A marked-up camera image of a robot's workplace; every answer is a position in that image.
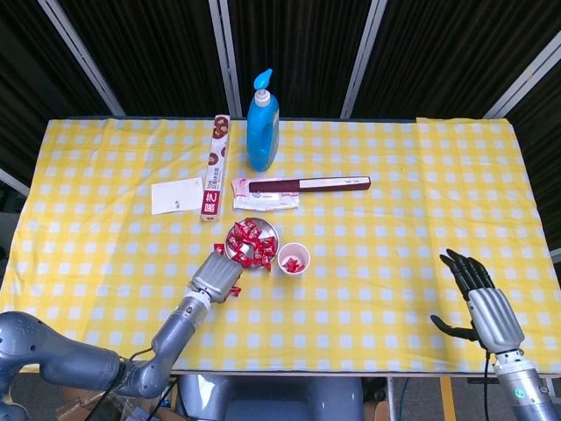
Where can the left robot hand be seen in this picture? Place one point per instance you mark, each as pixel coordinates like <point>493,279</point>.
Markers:
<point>217,276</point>

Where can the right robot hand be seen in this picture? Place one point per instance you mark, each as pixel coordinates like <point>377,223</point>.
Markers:
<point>495,316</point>

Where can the white paper cup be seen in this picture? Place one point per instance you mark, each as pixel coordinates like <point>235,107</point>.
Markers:
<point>285,251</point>

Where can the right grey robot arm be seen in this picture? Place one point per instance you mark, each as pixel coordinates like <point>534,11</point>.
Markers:
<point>526,390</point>

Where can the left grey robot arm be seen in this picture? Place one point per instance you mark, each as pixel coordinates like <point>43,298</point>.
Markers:
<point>179,326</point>

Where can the round steel plate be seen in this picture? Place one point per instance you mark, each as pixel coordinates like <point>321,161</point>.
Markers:
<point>263,226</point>

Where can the pink white wet wipes pack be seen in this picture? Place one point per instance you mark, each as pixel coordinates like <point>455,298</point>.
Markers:
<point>263,201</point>

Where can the white paper card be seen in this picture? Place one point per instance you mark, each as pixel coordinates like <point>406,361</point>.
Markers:
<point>175,197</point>

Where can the red white cling film box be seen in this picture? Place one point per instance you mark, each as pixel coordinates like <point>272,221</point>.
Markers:
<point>215,175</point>

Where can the yellow checked tablecloth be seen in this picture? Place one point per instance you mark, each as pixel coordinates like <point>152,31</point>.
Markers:
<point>350,285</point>
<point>482,197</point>

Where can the grey robot torso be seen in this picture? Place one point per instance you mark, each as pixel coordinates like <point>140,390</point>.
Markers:
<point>271,399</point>

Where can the long maroon fan case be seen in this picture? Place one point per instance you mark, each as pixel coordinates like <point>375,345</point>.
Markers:
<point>328,184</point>

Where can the blue detergent bottle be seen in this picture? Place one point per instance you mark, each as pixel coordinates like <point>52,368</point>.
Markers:
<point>263,136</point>

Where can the brown cardboard box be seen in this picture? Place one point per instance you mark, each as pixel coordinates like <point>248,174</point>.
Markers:
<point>79,403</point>

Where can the white metal frame post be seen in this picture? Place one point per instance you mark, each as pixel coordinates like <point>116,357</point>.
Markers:
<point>364,57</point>
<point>526,76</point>
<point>90,72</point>
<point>13,182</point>
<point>225,57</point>

